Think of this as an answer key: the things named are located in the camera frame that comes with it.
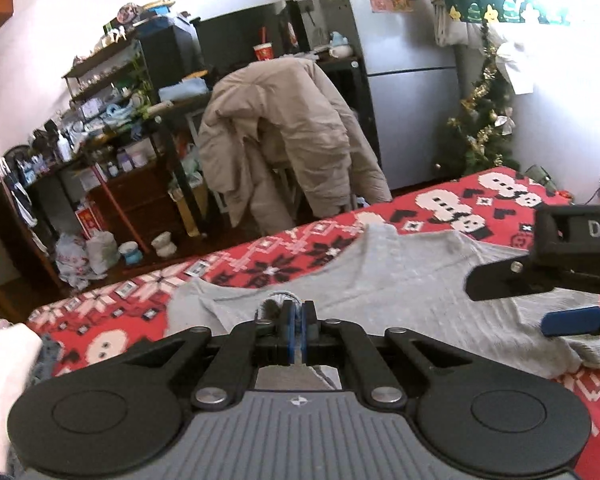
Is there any white ceramic pot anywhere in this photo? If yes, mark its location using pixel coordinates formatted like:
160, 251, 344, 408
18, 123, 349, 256
151, 231, 173, 258

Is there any light blue folded cloth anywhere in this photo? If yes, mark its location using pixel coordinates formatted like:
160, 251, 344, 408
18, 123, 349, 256
158, 79, 211, 103

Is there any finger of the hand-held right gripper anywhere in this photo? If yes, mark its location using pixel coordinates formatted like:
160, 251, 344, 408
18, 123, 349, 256
540, 300, 600, 338
464, 254, 556, 302

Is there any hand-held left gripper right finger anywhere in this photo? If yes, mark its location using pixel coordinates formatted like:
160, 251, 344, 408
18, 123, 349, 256
301, 301, 473, 406

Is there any blue white bowl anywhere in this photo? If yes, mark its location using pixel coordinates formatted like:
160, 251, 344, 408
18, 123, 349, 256
119, 241, 143, 266

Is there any beige tied curtain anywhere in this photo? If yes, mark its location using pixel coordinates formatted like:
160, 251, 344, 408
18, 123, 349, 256
426, 0, 481, 48

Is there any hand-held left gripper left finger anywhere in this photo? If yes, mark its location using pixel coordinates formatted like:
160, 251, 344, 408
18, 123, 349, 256
121, 300, 297, 409

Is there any red patterned blanket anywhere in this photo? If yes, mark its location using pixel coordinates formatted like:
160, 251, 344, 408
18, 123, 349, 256
27, 166, 600, 480

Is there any white cloth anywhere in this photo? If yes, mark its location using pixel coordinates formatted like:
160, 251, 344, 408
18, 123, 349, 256
0, 322, 43, 476

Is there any green wrapped gift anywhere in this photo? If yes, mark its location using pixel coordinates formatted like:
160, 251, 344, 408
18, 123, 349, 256
525, 164, 553, 186

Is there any light blue figurine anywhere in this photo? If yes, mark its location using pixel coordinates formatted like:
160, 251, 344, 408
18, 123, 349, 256
327, 31, 353, 58

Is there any printed plastic bag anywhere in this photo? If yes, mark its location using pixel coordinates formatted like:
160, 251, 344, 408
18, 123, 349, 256
55, 232, 93, 288

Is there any red printed box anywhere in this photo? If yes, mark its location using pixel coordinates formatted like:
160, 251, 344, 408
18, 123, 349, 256
75, 201, 106, 240

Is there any red broom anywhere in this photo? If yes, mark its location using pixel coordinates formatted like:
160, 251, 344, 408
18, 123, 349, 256
95, 162, 148, 256

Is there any black box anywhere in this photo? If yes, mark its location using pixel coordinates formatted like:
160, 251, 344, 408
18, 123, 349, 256
137, 22, 203, 106

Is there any grey knitted sweater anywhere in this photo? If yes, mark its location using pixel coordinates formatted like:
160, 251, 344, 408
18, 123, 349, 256
167, 224, 600, 393

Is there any small decorated christmas tree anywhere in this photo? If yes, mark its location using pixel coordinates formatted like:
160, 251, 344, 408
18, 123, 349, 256
447, 25, 521, 176

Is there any white plastic bag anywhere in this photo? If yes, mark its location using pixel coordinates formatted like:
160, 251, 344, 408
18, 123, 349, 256
85, 230, 121, 273

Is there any red paper cup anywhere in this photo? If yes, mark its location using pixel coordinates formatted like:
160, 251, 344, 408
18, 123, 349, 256
252, 27, 276, 63

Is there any brown wooden door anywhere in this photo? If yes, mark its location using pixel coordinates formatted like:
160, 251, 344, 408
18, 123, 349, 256
0, 115, 66, 321

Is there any beige padded jacket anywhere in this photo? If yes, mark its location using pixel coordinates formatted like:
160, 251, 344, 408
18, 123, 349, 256
198, 56, 393, 228

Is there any silver refrigerator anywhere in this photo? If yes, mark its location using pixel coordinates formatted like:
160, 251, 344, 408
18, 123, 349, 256
320, 0, 463, 191

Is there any white bow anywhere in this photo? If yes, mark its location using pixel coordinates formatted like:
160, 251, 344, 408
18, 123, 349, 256
495, 40, 533, 95

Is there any brown wooden cabinet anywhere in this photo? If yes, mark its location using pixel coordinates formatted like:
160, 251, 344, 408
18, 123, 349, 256
87, 157, 201, 243

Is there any black television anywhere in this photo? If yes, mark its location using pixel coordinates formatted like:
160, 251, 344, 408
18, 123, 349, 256
197, 2, 288, 73

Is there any blue grey knitted cloth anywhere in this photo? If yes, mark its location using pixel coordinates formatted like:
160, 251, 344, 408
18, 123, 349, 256
30, 337, 63, 376

